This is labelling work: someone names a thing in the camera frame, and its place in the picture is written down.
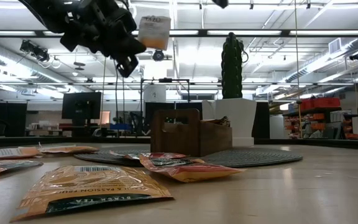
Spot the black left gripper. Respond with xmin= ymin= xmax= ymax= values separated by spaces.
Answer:
xmin=59 ymin=0 xmax=147 ymax=60

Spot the white and orange tea packet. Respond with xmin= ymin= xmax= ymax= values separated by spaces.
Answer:
xmin=137 ymin=15 xmax=172 ymax=52
xmin=38 ymin=143 xmax=100 ymax=154
xmin=0 ymin=146 xmax=42 ymax=161

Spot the yellow fruit-print tea packet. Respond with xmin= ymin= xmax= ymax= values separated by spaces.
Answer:
xmin=201 ymin=116 xmax=232 ymax=128

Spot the red tea packet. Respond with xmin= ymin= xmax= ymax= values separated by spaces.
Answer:
xmin=139 ymin=152 xmax=247 ymax=184
xmin=109 ymin=150 xmax=188 ymax=161

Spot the brown wooden tea organizer box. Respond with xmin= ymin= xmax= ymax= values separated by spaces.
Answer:
xmin=150 ymin=108 xmax=234 ymax=158

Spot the round black ceiling device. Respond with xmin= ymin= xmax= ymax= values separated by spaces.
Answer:
xmin=152 ymin=49 xmax=167 ymax=63

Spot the black background monitor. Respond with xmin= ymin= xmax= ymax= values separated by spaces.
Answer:
xmin=61 ymin=91 xmax=103 ymax=138

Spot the black ceiling-mounted device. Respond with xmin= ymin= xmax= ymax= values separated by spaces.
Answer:
xmin=19 ymin=39 xmax=51 ymax=63

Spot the green cactus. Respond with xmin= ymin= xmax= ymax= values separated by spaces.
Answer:
xmin=221 ymin=32 xmax=246 ymax=100

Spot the grey round woven mat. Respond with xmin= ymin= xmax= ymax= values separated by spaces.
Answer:
xmin=73 ymin=146 xmax=304 ymax=169

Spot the metal shelf with red bins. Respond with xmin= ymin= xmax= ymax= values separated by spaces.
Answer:
xmin=283 ymin=97 xmax=358 ymax=141

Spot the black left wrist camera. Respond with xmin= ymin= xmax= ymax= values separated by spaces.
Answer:
xmin=115 ymin=54 xmax=140 ymax=79

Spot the black overhead camera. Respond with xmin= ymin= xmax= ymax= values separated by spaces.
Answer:
xmin=211 ymin=0 xmax=230 ymax=9

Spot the silver ventilation duct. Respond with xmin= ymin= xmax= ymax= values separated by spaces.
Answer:
xmin=284 ymin=36 xmax=358 ymax=84

